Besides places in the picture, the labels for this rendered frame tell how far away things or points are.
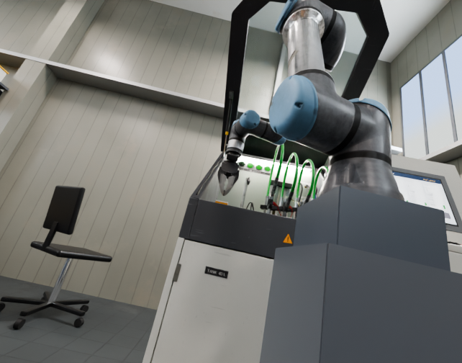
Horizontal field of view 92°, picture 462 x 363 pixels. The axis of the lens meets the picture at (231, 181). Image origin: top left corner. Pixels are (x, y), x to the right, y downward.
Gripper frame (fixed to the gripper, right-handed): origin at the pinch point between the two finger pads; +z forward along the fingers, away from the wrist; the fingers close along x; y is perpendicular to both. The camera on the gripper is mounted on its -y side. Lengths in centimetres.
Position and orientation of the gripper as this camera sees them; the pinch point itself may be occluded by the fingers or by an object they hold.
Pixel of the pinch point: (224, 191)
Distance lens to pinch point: 91.8
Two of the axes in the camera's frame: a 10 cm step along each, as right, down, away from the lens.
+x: -9.8, -2.0, 0.8
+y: 0.1, 3.4, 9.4
